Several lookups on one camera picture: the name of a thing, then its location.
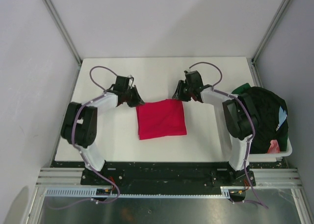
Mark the red t shirt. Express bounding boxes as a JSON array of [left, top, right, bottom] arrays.
[[136, 99, 187, 140]]

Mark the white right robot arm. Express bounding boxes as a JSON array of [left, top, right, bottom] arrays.
[[172, 71, 259, 185]]

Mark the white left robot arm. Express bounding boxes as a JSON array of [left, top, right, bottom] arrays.
[[60, 75, 145, 185]]

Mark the green t shirt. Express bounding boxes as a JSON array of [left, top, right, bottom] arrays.
[[232, 83, 251, 95]]

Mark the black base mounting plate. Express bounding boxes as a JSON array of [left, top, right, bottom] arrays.
[[81, 162, 256, 187]]

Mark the black t shirt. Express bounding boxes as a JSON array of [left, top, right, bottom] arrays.
[[245, 87, 288, 154]]

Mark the white perforated plastic basket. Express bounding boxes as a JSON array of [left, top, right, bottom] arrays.
[[248, 139, 292, 162]]

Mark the grey slotted cable duct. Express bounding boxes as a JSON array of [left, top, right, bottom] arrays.
[[45, 186, 246, 199]]

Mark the aluminium frame rail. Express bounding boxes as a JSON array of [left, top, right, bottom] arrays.
[[36, 168, 303, 189]]

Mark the left aluminium corner post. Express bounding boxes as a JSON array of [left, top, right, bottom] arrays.
[[42, 0, 82, 66]]

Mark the aluminium corner post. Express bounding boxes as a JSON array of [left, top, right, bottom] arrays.
[[42, 0, 82, 66], [251, 0, 293, 65]]

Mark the right aluminium corner post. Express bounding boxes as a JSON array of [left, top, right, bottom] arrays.
[[251, 0, 293, 65]]

